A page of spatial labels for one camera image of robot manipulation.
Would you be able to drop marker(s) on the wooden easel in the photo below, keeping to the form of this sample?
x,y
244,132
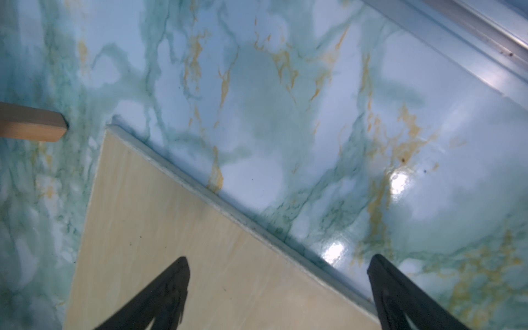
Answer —
x,y
27,123

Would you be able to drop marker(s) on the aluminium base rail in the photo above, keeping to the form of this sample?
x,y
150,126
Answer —
x,y
486,38

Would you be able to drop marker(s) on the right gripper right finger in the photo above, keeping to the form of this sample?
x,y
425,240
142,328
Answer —
x,y
400,303

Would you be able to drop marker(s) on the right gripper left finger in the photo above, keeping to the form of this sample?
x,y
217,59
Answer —
x,y
160,305

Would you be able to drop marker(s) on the plywood board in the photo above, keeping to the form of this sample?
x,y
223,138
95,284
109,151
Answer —
x,y
145,213

